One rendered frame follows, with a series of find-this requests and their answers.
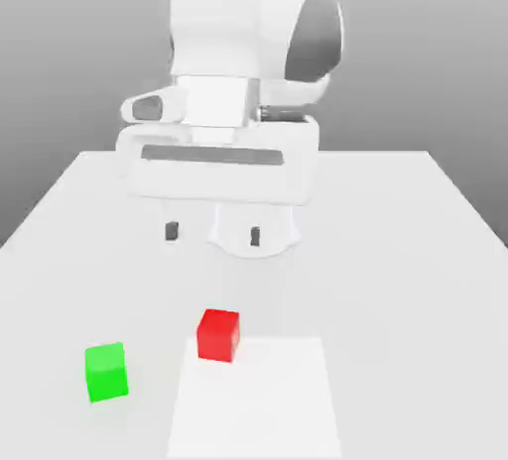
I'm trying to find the small red cube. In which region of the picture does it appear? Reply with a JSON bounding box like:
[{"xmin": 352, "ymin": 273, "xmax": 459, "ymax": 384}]
[{"xmin": 195, "ymin": 307, "xmax": 242, "ymax": 365}]

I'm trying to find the small green cube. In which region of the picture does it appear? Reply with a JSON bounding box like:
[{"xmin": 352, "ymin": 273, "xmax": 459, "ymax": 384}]
[{"xmin": 83, "ymin": 341, "xmax": 131, "ymax": 404}]

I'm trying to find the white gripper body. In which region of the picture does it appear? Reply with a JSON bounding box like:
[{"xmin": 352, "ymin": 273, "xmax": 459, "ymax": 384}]
[{"xmin": 115, "ymin": 116, "xmax": 321, "ymax": 208}]

